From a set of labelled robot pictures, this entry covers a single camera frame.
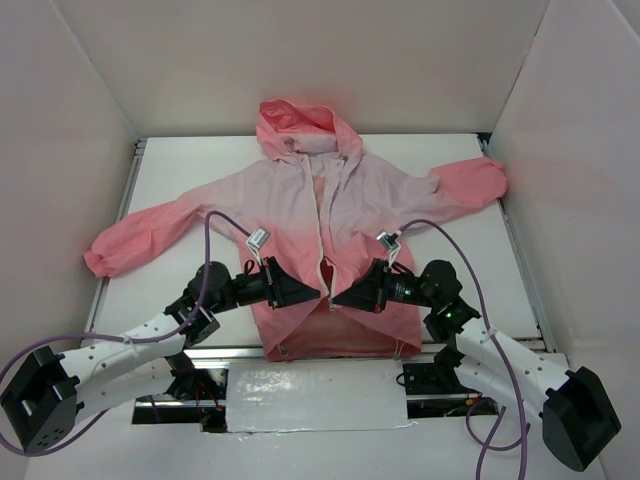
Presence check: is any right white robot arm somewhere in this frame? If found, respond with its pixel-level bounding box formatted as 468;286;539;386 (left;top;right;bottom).
334;259;621;472

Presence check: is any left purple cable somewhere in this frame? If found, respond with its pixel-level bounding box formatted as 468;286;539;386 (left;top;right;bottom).
0;211;256;455

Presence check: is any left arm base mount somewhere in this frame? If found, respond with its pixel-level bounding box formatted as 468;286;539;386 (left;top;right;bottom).
132;353;229;433

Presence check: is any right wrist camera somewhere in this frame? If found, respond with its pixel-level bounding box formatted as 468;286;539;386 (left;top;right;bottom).
376;231;401;253

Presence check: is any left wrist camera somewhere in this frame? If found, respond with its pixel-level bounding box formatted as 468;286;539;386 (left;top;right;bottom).
246;227;270;251

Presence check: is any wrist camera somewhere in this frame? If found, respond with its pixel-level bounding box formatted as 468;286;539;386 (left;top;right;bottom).
246;227;270;251
376;231;401;253

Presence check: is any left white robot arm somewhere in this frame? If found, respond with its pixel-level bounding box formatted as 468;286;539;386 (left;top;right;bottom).
1;257;320;457

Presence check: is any white foil-taped panel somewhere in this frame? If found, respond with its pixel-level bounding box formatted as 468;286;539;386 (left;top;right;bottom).
226;359;412;433

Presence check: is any pink gradient hooded jacket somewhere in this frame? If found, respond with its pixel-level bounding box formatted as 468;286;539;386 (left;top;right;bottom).
84;99;508;361

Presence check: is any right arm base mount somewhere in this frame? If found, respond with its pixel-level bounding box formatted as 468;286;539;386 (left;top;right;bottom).
395;348;496;419

